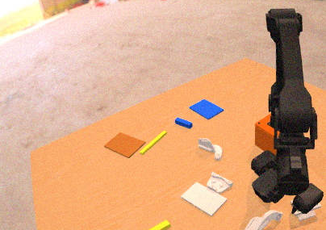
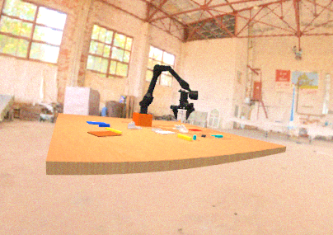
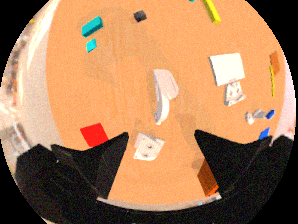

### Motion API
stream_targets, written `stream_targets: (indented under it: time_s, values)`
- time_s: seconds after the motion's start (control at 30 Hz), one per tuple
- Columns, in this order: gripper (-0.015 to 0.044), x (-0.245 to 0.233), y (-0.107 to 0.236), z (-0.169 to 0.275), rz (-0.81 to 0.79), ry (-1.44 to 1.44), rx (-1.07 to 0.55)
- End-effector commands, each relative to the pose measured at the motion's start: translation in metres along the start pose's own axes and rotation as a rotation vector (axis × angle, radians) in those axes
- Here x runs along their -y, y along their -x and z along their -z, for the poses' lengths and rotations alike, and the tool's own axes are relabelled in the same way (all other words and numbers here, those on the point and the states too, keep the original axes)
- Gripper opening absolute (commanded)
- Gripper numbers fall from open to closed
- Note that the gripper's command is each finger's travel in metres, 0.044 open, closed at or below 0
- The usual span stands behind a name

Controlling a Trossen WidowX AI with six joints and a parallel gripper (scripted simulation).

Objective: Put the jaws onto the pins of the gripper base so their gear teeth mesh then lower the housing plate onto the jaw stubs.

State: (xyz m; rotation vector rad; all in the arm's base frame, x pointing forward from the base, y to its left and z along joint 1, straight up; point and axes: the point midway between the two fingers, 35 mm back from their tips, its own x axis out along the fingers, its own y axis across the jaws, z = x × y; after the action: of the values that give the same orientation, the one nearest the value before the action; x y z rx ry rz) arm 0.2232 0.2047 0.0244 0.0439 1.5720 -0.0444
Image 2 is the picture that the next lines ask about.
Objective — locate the teal rectangular block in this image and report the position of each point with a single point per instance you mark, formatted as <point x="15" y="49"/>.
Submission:
<point x="218" y="136"/>

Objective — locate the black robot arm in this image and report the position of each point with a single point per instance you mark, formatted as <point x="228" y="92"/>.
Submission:
<point x="156" y="72"/>

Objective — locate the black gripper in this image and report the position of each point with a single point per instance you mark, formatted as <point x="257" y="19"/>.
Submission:
<point x="175" y="109"/>

